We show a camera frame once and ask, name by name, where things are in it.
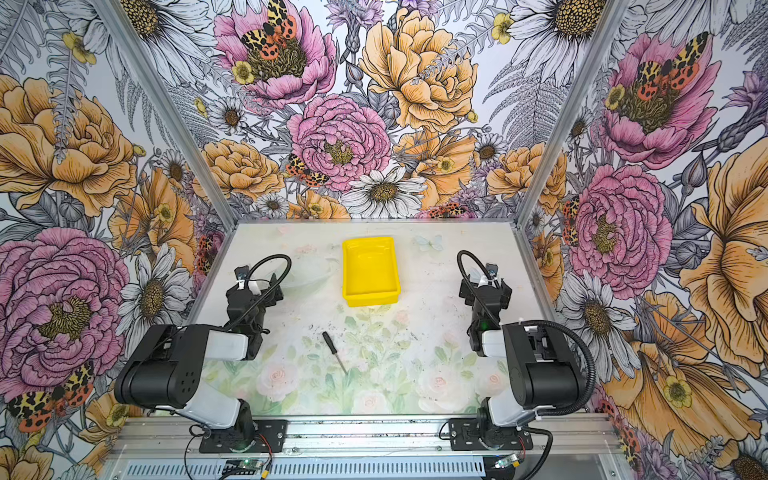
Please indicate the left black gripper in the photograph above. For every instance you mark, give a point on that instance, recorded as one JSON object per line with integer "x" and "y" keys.
{"x": 272, "y": 298}

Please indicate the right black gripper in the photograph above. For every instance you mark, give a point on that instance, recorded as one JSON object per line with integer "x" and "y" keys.
{"x": 505, "y": 296}

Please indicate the black handled screwdriver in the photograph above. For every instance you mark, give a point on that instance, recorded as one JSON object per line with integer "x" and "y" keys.
{"x": 333, "y": 350}

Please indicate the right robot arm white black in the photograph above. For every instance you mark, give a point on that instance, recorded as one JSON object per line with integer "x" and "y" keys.
{"x": 550, "y": 370}

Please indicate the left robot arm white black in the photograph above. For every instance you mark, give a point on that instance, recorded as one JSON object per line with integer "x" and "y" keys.
{"x": 164, "y": 372}

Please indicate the yellow plastic bin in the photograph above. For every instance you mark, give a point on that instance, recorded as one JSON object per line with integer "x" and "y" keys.
{"x": 370, "y": 272}

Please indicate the green circuit board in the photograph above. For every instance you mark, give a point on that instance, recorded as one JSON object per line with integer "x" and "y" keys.
{"x": 247, "y": 467}

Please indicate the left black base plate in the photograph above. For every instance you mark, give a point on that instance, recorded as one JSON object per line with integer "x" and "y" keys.
{"x": 262, "y": 436}

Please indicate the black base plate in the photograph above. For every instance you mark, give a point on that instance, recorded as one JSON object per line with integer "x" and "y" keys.
{"x": 472, "y": 434}
{"x": 262, "y": 436}

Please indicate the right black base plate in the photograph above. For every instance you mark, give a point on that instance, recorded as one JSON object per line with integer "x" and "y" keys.
{"x": 472, "y": 434}

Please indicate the aluminium mounting rail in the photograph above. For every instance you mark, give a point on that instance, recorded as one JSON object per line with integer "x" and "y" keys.
{"x": 169, "y": 438}

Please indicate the white slotted cable duct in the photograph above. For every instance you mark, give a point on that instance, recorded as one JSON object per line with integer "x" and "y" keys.
{"x": 452, "y": 467}

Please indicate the right aluminium frame post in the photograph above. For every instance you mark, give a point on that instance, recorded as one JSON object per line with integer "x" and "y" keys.
{"x": 584, "y": 77}

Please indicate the aluminium frame post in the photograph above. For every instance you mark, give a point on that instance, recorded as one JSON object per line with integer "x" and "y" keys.
{"x": 119, "y": 26}
{"x": 584, "y": 77}

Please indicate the left aluminium frame post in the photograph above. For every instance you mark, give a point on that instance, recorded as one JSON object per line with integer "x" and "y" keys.
{"x": 119, "y": 26}

